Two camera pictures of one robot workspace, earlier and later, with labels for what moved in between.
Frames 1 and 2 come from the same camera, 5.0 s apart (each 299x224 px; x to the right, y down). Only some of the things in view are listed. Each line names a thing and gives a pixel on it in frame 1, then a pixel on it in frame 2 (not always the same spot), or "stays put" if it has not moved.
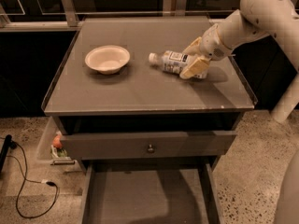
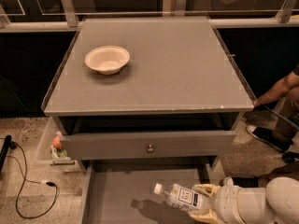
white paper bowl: (108, 59) stays put
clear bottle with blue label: (170, 61) → (181, 197)
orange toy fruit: (57, 141) stays put
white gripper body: (210, 45) → (228, 201)
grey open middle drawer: (149, 191) stays put
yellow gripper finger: (194, 49) → (207, 189)
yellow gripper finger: (198, 68) → (206, 217)
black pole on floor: (5, 152) stays put
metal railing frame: (68, 16) stays put
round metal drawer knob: (150, 147) stays put
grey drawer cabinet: (149, 139) stays put
